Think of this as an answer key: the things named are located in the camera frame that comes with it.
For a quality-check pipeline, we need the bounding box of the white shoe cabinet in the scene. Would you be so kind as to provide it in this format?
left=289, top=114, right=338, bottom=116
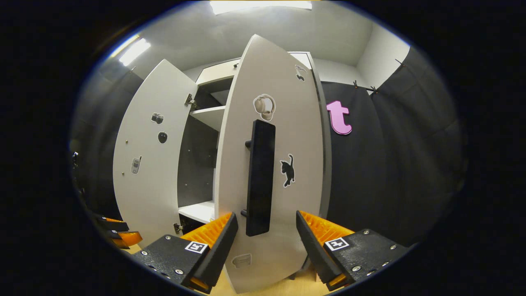
left=177, top=51, right=332, bottom=235

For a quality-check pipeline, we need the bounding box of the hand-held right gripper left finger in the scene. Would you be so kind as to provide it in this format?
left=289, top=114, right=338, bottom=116
left=131, top=211, right=239, bottom=294

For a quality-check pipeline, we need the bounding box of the black door handle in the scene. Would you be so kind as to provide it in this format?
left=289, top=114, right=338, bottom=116
left=240, top=119, right=277, bottom=237

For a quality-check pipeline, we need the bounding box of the black backdrop cloth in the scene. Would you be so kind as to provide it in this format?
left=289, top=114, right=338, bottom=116
left=321, top=80, right=385, bottom=237
left=368, top=46, right=467, bottom=247

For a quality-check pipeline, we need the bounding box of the ceiling light panel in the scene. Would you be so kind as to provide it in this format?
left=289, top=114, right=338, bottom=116
left=118, top=37, right=152, bottom=67

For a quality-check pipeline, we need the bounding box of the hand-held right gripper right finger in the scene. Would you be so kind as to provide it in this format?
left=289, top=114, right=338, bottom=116
left=296, top=210, right=411, bottom=292

